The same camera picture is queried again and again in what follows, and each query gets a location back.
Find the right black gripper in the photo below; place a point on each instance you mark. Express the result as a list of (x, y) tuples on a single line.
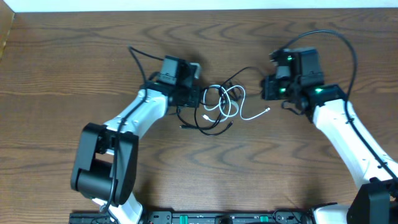
[(270, 84)]

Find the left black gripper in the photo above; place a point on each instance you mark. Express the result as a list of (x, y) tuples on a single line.
[(195, 97)]

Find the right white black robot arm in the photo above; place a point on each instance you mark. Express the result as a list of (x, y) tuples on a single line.
[(372, 169)]

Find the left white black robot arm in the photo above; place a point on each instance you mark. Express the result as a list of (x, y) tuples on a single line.
[(106, 159)]

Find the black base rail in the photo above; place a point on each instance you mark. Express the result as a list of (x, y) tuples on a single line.
[(168, 217)]

